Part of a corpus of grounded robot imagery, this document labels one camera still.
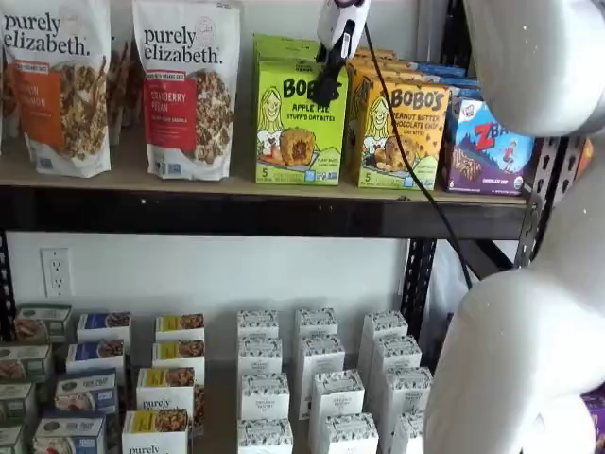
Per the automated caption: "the blue label granola box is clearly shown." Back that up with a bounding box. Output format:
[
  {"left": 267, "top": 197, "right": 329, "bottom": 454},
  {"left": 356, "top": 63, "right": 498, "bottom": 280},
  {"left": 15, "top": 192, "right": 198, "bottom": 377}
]
[
  {"left": 76, "top": 311, "right": 132, "bottom": 345},
  {"left": 54, "top": 368, "right": 119, "bottom": 417},
  {"left": 31, "top": 410, "right": 108, "bottom": 454},
  {"left": 64, "top": 339, "right": 127, "bottom": 377}
]

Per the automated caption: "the orange label pumpkin granola bag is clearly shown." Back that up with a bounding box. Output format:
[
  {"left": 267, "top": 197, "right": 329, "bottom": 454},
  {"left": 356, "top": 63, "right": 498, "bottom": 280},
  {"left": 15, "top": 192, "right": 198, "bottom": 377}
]
[{"left": 0, "top": 0, "right": 113, "bottom": 180}]

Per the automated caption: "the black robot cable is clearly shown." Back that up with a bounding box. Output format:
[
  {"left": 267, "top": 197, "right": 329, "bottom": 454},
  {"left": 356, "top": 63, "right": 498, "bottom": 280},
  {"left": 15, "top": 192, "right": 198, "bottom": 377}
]
[{"left": 359, "top": 16, "right": 475, "bottom": 290}]

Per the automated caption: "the yellow label granola box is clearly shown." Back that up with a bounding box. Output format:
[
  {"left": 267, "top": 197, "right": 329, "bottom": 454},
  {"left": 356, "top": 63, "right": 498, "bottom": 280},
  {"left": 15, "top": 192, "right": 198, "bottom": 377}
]
[
  {"left": 121, "top": 409, "right": 193, "bottom": 454},
  {"left": 135, "top": 367, "right": 206, "bottom": 420},
  {"left": 150, "top": 340, "right": 206, "bottom": 375},
  {"left": 154, "top": 313, "right": 206, "bottom": 344}
]

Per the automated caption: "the purple cardboard box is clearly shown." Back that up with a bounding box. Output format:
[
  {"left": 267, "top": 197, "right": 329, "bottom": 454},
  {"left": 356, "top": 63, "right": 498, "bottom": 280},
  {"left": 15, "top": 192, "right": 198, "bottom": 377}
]
[{"left": 581, "top": 391, "right": 605, "bottom": 454}]

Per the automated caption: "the purely elizabeth granola bag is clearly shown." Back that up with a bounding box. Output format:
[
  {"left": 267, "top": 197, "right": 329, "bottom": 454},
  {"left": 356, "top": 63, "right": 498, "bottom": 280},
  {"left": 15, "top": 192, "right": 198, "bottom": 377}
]
[{"left": 0, "top": 46, "right": 23, "bottom": 157}]

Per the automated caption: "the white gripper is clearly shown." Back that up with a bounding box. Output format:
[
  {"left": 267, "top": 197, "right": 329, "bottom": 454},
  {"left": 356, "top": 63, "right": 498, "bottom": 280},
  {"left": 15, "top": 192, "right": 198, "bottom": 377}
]
[{"left": 314, "top": 0, "right": 371, "bottom": 108}]

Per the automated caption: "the white plastic sheet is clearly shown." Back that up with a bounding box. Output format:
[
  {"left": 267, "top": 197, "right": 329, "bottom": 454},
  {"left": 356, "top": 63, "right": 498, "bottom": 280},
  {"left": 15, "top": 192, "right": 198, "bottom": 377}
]
[{"left": 427, "top": 239, "right": 474, "bottom": 332}]

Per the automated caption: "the white wall power outlet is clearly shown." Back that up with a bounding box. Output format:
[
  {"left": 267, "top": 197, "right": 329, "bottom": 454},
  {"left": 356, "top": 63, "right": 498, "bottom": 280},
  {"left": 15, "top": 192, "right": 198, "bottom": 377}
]
[{"left": 41, "top": 248, "right": 73, "bottom": 299}]

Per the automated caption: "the orange cardboard box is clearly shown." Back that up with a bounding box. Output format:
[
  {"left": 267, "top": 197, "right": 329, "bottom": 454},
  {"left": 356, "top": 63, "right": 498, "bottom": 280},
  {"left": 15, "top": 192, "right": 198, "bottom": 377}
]
[{"left": 574, "top": 137, "right": 595, "bottom": 166}]

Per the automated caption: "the green label granola box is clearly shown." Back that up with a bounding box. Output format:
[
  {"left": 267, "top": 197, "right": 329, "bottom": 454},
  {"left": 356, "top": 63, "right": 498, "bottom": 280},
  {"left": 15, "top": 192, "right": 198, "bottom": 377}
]
[
  {"left": 0, "top": 422, "right": 26, "bottom": 454},
  {"left": 12, "top": 304, "right": 73, "bottom": 344},
  {"left": 0, "top": 343, "right": 54, "bottom": 385},
  {"left": 0, "top": 381, "right": 38, "bottom": 423}
]

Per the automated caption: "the black metal shelving rack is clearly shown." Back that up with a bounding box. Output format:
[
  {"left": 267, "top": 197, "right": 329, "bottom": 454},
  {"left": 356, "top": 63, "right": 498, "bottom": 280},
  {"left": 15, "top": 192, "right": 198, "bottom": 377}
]
[{"left": 0, "top": 0, "right": 587, "bottom": 344}]

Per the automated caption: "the yellow Bobo's peanut butter box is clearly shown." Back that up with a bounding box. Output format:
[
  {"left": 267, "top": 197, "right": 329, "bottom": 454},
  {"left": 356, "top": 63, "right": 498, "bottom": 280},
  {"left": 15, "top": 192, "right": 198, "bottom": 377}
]
[
  {"left": 349, "top": 63, "right": 417, "bottom": 86},
  {"left": 345, "top": 75, "right": 451, "bottom": 191},
  {"left": 354, "top": 45, "right": 398, "bottom": 59},
  {"left": 352, "top": 54, "right": 403, "bottom": 70}
]

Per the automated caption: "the red label cranberry granola bag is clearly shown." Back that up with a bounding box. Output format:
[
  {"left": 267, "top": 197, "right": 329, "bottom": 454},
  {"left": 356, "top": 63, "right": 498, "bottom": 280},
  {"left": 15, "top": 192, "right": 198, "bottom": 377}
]
[{"left": 130, "top": 0, "right": 243, "bottom": 183}]

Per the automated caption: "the white patterned pantry box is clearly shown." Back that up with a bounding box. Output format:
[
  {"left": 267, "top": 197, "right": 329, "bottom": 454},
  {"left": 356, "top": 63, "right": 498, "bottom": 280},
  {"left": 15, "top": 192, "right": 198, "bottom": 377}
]
[
  {"left": 308, "top": 370, "right": 366, "bottom": 422},
  {"left": 294, "top": 308, "right": 339, "bottom": 341},
  {"left": 239, "top": 373, "right": 291, "bottom": 422},
  {"left": 297, "top": 334, "right": 347, "bottom": 379},
  {"left": 235, "top": 310, "right": 280, "bottom": 341},
  {"left": 236, "top": 336, "right": 284, "bottom": 377},
  {"left": 379, "top": 367, "right": 434, "bottom": 422},
  {"left": 361, "top": 310, "right": 409, "bottom": 375},
  {"left": 236, "top": 418, "right": 295, "bottom": 454},
  {"left": 370, "top": 335, "right": 423, "bottom": 379},
  {"left": 320, "top": 413, "right": 380, "bottom": 454},
  {"left": 390, "top": 410, "right": 426, "bottom": 454}
]

